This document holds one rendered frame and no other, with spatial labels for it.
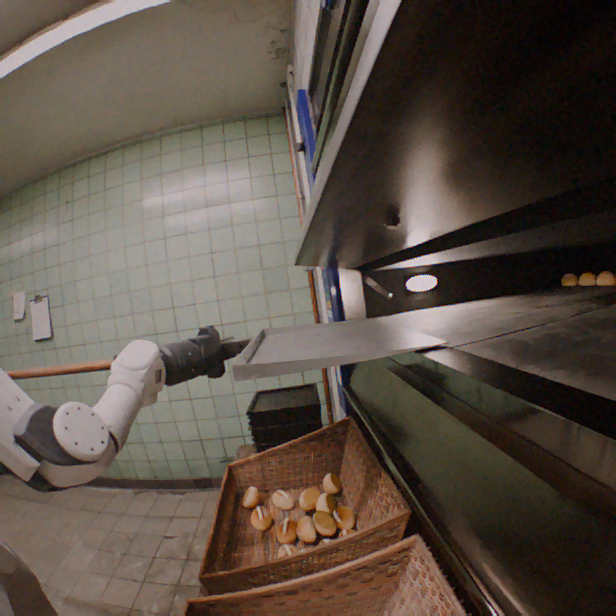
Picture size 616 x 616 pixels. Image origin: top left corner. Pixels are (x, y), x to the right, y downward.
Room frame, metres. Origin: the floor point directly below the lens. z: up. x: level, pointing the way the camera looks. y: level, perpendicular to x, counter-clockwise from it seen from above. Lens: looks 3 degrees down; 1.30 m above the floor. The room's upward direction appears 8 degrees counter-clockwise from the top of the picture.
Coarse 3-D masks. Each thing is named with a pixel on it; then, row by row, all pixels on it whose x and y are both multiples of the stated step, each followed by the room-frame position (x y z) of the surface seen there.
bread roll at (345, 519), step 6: (336, 510) 0.78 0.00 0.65; (342, 510) 0.77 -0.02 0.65; (348, 510) 0.77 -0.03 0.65; (336, 516) 0.75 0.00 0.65; (342, 516) 0.74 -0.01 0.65; (348, 516) 0.74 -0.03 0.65; (354, 516) 0.75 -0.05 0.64; (336, 522) 0.74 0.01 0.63; (342, 522) 0.72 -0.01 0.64; (348, 522) 0.72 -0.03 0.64; (354, 522) 0.73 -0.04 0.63; (342, 528) 0.72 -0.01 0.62; (348, 528) 0.71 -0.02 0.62
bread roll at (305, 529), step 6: (306, 516) 0.77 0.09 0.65; (300, 522) 0.74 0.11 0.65; (306, 522) 0.73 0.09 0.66; (312, 522) 0.73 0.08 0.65; (300, 528) 0.72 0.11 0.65; (306, 528) 0.71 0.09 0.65; (312, 528) 0.71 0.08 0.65; (300, 534) 0.70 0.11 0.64; (306, 534) 0.69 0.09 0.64; (312, 534) 0.69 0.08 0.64; (306, 540) 0.69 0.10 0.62; (312, 540) 0.69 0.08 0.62
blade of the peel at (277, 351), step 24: (264, 336) 1.00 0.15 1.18; (288, 336) 0.91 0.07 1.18; (312, 336) 0.83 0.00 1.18; (336, 336) 0.76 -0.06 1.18; (360, 336) 0.70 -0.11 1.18; (384, 336) 0.65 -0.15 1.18; (408, 336) 0.60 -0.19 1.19; (240, 360) 0.54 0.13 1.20; (264, 360) 0.60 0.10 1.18; (288, 360) 0.48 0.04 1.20; (312, 360) 0.48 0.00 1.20; (336, 360) 0.48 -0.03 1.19; (360, 360) 0.48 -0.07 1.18
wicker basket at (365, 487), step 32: (288, 448) 1.00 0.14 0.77; (320, 448) 1.02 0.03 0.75; (352, 448) 0.93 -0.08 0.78; (224, 480) 0.88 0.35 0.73; (288, 480) 1.00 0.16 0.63; (320, 480) 1.02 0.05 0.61; (352, 480) 0.87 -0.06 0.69; (384, 480) 0.64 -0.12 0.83; (224, 512) 0.77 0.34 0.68; (288, 512) 0.87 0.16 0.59; (384, 512) 0.59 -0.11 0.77; (224, 544) 0.67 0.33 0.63; (256, 544) 0.71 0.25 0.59; (288, 544) 0.71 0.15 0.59; (384, 544) 0.49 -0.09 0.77; (224, 576) 0.46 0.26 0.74; (256, 576) 0.46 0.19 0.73; (288, 576) 0.47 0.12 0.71
